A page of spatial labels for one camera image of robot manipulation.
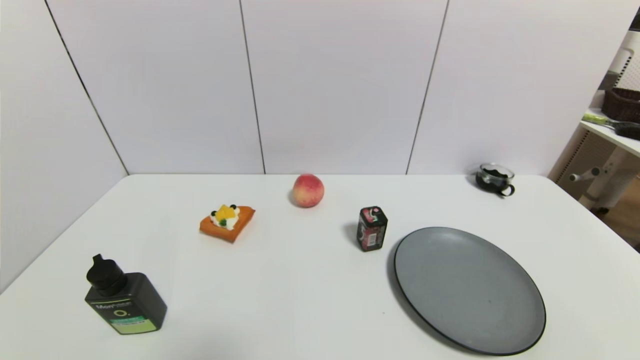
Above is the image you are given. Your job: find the dark green bottle black cap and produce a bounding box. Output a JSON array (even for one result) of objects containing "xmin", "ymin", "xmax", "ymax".
[{"xmin": 84, "ymin": 254, "xmax": 168, "ymax": 335}]

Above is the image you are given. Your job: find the gray round plate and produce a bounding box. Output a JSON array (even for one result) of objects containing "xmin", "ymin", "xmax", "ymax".
[{"xmin": 393, "ymin": 226, "xmax": 547, "ymax": 357}]

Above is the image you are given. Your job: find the red yellow peach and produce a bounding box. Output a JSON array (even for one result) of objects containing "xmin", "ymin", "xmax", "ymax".
[{"xmin": 292, "ymin": 173, "xmax": 325, "ymax": 208}]

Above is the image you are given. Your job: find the small red black box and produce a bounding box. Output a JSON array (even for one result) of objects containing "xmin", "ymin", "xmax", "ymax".
[{"xmin": 356, "ymin": 206, "xmax": 389, "ymax": 252}]

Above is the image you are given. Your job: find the orange toast with fruit topping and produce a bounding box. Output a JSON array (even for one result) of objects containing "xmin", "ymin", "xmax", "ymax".
[{"xmin": 199, "ymin": 204, "xmax": 256, "ymax": 244}]

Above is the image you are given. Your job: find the glass cup with dark contents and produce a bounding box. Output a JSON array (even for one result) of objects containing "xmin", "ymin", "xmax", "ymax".
[{"xmin": 475, "ymin": 163, "xmax": 516, "ymax": 197}]

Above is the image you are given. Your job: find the white desk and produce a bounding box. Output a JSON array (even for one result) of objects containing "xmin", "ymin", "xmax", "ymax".
[{"xmin": 549, "ymin": 107, "xmax": 640, "ymax": 213}]

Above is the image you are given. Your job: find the brown wicker basket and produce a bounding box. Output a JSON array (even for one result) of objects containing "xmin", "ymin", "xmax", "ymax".
[{"xmin": 601, "ymin": 87, "xmax": 640, "ymax": 124}]

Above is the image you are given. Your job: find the green handled black brush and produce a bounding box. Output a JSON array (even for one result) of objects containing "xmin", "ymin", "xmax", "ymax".
[{"xmin": 582, "ymin": 112, "xmax": 640, "ymax": 140}]

